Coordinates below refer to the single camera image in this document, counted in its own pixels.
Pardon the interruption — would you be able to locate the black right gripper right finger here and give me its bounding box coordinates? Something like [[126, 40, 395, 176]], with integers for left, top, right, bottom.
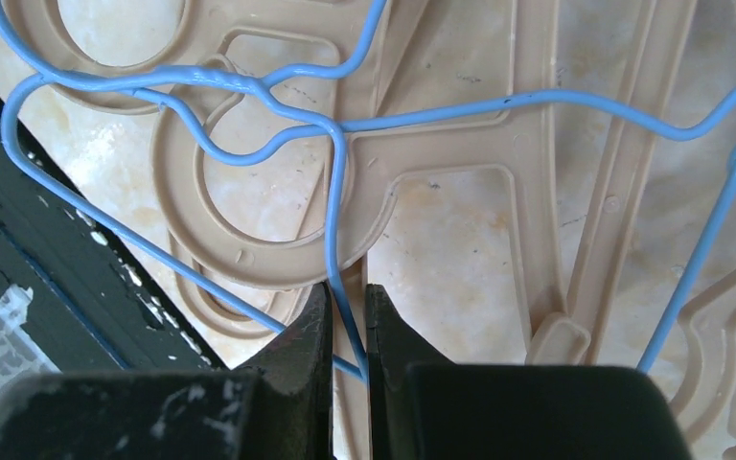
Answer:
[[365, 284, 691, 459]]

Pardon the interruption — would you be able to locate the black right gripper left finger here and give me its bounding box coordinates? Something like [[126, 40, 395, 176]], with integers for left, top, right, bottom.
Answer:
[[0, 284, 334, 459]]

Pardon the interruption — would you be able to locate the blue wire hanger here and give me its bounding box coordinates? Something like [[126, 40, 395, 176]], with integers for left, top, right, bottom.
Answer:
[[636, 86, 736, 374], [0, 1, 736, 378]]

